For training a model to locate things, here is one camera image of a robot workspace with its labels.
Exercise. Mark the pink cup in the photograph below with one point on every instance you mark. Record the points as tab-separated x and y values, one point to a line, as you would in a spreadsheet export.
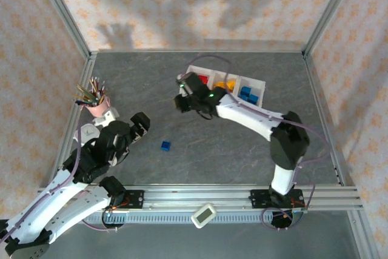
100	109

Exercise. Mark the aluminium frame leg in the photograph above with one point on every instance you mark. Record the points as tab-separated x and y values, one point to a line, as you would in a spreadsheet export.
363	234

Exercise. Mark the red lego brick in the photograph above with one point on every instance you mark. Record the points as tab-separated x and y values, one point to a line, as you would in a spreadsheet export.
203	79

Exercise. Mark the aluminium frame post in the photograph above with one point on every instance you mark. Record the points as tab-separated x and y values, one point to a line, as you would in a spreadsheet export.
62	8
331	8

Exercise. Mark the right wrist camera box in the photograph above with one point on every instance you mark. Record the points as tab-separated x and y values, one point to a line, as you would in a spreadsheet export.
182	76

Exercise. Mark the yellow lego brick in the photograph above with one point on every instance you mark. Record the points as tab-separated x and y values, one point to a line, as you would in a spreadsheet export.
220	85
231	84

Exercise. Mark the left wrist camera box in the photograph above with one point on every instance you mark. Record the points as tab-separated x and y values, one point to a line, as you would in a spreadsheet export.
107	116

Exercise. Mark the aluminium side rail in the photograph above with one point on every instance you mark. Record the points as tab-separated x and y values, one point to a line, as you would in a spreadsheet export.
88	69
314	89

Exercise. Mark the white digital timer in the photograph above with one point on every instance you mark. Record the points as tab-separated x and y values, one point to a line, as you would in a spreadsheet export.
203	216

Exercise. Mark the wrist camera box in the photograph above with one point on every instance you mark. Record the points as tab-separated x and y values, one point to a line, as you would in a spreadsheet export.
182	76
107	116

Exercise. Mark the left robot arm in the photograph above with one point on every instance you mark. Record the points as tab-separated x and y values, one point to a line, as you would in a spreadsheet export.
60	204

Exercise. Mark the coloured pencils bunch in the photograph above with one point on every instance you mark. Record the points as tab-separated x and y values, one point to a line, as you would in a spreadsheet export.
91	93

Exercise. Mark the blue lego brick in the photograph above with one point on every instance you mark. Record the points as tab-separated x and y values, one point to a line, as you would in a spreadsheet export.
242	97
246	91
253	99
165	145

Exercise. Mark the aluminium back rail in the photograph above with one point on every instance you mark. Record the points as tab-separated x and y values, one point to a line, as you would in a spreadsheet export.
197	51

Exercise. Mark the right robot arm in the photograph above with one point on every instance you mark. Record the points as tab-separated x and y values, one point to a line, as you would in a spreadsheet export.
251	116

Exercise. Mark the aluminium front rail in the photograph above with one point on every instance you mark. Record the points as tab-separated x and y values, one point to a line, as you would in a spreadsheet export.
197	193

